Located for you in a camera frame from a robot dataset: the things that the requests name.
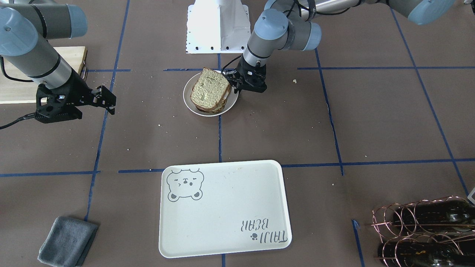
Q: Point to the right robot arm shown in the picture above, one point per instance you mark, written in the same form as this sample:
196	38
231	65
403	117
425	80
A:
26	28

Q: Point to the white round plate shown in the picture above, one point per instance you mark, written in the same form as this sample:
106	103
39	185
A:
231	100

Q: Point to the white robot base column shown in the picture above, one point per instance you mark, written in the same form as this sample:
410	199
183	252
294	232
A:
217	26

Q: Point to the copper wire bottle rack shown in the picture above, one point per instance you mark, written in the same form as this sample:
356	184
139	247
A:
383	224

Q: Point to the dark wine bottle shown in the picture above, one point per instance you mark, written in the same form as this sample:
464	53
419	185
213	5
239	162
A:
404	253
453	215

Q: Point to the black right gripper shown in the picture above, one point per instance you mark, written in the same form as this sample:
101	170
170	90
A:
77	88

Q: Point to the cream bear tray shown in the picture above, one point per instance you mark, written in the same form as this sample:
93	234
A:
221	208

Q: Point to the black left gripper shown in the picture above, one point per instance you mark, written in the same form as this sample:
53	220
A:
235	79

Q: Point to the grey folded cloth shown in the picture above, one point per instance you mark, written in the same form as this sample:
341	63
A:
67	243

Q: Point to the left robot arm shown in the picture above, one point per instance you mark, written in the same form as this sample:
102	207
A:
283	25

